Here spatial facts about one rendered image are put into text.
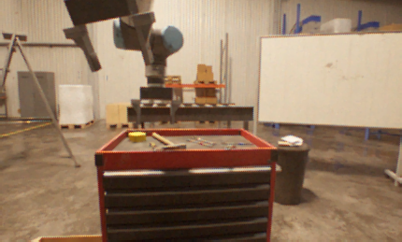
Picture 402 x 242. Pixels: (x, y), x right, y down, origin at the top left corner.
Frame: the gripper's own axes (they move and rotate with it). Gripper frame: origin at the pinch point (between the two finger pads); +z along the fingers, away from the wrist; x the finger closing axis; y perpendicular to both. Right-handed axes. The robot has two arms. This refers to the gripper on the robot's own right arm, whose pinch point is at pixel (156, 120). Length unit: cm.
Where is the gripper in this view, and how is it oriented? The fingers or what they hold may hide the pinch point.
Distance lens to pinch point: 86.1
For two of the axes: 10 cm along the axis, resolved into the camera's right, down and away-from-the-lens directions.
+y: 3.2, -0.2, -9.5
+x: 9.5, 0.0, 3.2
